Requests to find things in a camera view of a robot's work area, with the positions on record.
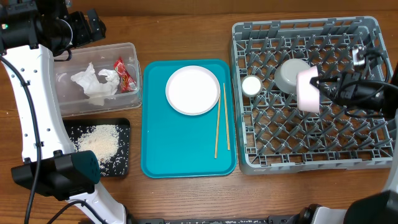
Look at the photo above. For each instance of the grey bowl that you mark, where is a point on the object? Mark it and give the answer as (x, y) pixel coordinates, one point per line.
(285, 76)

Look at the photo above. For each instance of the teal serving tray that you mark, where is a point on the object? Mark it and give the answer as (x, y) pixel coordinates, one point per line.
(176, 145)

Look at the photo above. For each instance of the white cup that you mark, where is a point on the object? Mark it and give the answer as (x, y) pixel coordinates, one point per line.
(251, 86)

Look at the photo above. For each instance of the left wooden chopstick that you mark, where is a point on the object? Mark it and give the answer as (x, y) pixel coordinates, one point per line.
(217, 127)

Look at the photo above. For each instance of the white rice with food scrap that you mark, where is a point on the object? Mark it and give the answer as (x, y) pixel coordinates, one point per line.
(99, 143)

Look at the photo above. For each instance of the right wooden chopstick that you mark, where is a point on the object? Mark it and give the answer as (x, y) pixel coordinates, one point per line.
(226, 117)

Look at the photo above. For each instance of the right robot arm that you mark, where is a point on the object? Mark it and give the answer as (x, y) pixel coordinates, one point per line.
(377, 208)

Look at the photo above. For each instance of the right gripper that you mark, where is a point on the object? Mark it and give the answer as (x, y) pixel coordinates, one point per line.
(344, 95)

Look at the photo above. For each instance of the clear plastic waste bin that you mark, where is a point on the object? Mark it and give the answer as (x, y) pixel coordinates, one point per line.
(71, 98)

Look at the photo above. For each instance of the pink round plate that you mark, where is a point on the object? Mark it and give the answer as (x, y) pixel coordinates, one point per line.
(192, 90)

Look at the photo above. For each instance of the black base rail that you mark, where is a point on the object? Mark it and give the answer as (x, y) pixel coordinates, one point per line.
(273, 219)

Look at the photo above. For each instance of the white tissue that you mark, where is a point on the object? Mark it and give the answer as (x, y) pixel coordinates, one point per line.
(92, 88)

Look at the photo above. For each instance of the grey dishwasher rack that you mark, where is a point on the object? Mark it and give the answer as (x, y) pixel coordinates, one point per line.
(274, 135)

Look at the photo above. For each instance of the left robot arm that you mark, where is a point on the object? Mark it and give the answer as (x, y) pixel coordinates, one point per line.
(33, 36)

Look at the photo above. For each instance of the black plastic tray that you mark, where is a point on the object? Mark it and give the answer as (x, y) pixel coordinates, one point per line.
(121, 168)

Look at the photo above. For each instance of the red snack wrapper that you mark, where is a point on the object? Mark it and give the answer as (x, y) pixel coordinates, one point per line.
(127, 83)

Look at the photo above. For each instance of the wooden chopstick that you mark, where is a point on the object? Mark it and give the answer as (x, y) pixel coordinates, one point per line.
(226, 117)
(217, 127)

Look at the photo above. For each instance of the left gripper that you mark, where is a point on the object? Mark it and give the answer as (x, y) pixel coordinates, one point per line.
(84, 35)

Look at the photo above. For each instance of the pink shallow bowl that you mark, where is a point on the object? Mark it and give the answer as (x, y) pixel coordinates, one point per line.
(308, 96)

